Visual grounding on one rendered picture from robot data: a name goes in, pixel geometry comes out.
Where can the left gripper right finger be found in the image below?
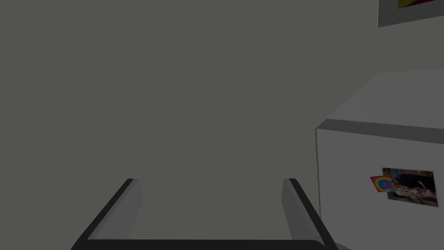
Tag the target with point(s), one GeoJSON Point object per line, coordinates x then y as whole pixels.
{"type": "Point", "coordinates": [301, 211]}

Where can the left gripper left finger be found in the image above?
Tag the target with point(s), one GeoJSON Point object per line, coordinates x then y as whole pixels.
{"type": "Point", "coordinates": [116, 211]}

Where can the white fridge with magnets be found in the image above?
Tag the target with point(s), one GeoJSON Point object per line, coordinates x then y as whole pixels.
{"type": "Point", "coordinates": [378, 173]}

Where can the framed wall picture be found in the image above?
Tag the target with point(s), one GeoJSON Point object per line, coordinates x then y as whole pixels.
{"type": "Point", "coordinates": [411, 12]}

